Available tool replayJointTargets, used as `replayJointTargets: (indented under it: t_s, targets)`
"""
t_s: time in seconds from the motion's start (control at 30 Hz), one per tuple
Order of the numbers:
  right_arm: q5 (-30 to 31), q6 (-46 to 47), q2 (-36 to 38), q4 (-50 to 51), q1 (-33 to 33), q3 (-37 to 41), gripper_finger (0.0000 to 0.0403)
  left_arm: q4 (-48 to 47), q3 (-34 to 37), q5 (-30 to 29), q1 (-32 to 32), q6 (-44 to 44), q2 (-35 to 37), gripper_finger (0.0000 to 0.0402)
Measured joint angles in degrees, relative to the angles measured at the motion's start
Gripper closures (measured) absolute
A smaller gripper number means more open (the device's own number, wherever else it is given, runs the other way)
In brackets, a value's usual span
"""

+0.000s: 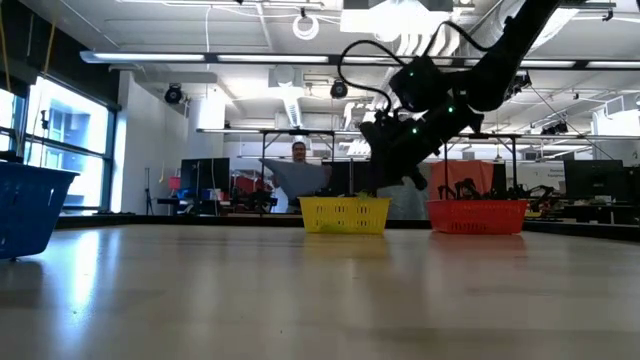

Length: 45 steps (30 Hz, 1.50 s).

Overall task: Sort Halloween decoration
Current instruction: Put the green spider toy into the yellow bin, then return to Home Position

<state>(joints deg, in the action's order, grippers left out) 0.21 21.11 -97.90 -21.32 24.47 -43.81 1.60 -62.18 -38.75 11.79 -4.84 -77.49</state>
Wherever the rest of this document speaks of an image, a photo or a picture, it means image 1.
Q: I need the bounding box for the black overhead gantry beam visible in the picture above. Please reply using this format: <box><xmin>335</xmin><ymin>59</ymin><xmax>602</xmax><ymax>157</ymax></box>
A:
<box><xmin>79</xmin><ymin>49</ymin><xmax>640</xmax><ymax>70</ymax></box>

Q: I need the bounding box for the black overhead camera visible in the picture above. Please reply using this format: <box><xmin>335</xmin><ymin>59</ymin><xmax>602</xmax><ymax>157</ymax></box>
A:
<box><xmin>329</xmin><ymin>78</ymin><xmax>350</xmax><ymax>100</ymax></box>
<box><xmin>163</xmin><ymin>83</ymin><xmax>185</xmax><ymax>105</ymax></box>

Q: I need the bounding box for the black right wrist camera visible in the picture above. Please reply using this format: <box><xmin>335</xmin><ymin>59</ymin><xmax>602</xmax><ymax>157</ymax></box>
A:
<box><xmin>368</xmin><ymin>109</ymin><xmax>401</xmax><ymax>130</ymax></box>

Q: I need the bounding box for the black workstation frame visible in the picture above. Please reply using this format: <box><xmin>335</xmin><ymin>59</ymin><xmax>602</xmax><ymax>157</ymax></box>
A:
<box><xmin>197</xmin><ymin>128</ymin><xmax>524</xmax><ymax>216</ymax></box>

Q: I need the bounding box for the blue plastic basket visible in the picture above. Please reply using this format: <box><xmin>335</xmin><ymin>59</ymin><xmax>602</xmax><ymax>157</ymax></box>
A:
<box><xmin>0</xmin><ymin>160</ymin><xmax>82</xmax><ymax>261</ymax></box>

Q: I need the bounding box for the grey camera tripod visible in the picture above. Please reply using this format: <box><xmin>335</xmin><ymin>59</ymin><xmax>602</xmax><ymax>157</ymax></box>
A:
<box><xmin>143</xmin><ymin>167</ymin><xmax>155</xmax><ymax>216</ymax></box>

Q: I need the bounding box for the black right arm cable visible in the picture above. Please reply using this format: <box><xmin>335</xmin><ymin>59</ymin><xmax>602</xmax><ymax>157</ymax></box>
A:
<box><xmin>336</xmin><ymin>20</ymin><xmax>496</xmax><ymax>115</ymax></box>

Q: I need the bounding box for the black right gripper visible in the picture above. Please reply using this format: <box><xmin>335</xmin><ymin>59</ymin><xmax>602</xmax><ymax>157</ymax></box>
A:
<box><xmin>360</xmin><ymin>102</ymin><xmax>485</xmax><ymax>195</ymax></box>

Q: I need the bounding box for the red plastic basket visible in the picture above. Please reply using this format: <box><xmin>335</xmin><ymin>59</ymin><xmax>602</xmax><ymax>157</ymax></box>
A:
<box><xmin>426</xmin><ymin>198</ymin><xmax>530</xmax><ymax>236</ymax></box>

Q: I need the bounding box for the shelf with red bins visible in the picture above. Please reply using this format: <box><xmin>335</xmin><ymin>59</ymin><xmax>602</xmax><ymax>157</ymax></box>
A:
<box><xmin>230</xmin><ymin>172</ymin><xmax>281</xmax><ymax>211</ymax></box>

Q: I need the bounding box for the yellow plastic basket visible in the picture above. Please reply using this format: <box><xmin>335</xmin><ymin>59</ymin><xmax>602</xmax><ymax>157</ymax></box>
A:
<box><xmin>298</xmin><ymin>196</ymin><xmax>392</xmax><ymax>235</ymax></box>

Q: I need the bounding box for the orange cloth partition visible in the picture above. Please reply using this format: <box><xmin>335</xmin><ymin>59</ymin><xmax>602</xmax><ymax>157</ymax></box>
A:
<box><xmin>429</xmin><ymin>159</ymin><xmax>495</xmax><ymax>201</ymax></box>

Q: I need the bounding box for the person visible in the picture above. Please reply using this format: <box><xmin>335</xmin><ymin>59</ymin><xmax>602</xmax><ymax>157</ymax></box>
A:
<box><xmin>259</xmin><ymin>141</ymin><xmax>334</xmax><ymax>214</ymax></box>

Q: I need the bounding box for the grey cloth partition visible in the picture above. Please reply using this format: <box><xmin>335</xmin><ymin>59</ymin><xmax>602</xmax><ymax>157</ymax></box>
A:
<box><xmin>389</xmin><ymin>184</ymin><xmax>434</xmax><ymax>220</ymax></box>

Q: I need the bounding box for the white cable coil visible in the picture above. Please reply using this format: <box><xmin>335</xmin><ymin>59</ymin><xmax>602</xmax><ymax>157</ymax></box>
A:
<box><xmin>292</xmin><ymin>13</ymin><xmax>321</xmax><ymax>42</ymax></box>

